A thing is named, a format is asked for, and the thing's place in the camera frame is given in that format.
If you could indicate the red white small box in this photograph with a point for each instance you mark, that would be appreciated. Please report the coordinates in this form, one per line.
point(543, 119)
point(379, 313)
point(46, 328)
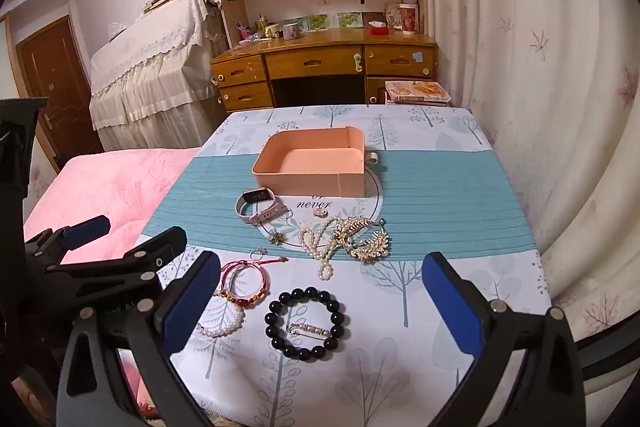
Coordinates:
point(378, 28)

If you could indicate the green cup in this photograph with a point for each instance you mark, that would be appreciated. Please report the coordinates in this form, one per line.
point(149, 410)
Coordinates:
point(260, 26)

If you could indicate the lace covered piano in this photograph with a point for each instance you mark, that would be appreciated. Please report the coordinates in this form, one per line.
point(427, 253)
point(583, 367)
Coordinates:
point(150, 72)

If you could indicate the white yellow mug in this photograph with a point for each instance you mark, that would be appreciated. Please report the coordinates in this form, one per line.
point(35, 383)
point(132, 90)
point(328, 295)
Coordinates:
point(272, 32)

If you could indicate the tree print tablecloth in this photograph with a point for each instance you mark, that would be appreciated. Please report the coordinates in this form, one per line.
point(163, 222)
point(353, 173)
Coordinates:
point(450, 207)

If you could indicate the white drawer hook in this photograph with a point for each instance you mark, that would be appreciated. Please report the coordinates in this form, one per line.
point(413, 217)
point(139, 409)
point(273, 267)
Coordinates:
point(357, 62)

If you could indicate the pearl safety pin brooch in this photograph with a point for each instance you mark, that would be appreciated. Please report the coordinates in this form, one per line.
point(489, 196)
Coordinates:
point(310, 330)

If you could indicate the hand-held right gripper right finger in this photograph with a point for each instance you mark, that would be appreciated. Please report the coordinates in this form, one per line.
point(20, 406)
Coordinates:
point(450, 302)

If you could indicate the cream leaf print curtain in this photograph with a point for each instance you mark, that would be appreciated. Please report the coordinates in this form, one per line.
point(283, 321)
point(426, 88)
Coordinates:
point(550, 82)

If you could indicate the smartwatch with lilac band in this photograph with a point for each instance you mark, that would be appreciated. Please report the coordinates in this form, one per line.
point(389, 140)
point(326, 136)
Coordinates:
point(265, 216)

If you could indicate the floral canister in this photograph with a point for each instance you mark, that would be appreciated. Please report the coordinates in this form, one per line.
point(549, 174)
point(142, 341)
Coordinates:
point(408, 19)

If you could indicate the wooden desk with drawers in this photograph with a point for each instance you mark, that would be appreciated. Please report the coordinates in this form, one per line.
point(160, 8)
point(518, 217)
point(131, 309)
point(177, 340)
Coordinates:
point(310, 62)

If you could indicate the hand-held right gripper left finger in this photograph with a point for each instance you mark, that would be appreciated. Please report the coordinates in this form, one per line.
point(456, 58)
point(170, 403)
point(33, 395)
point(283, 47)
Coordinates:
point(187, 307)

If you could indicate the brown wooden door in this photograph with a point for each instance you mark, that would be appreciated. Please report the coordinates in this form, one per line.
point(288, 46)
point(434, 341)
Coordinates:
point(55, 77)

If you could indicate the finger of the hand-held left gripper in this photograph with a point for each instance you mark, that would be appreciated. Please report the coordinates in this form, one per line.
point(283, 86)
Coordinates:
point(87, 229)
point(145, 252)

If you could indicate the star-shaped brooch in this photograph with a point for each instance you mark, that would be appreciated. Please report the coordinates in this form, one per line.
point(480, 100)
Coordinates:
point(275, 237)

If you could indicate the white plastic loop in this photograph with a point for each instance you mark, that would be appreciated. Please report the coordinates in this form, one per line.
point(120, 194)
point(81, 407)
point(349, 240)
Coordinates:
point(366, 157)

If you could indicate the pink blanket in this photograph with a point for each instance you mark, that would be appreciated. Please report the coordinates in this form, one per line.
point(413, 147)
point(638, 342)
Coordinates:
point(110, 187)

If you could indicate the pink storage box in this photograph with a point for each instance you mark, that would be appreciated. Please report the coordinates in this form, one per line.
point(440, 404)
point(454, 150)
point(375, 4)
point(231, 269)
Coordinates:
point(310, 184)

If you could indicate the grey mug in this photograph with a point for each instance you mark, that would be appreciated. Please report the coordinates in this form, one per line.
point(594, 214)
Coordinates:
point(291, 31)

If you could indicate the green picture card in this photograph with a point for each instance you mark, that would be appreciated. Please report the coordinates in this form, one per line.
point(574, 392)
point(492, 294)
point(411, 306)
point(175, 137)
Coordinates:
point(316, 22)
point(349, 20)

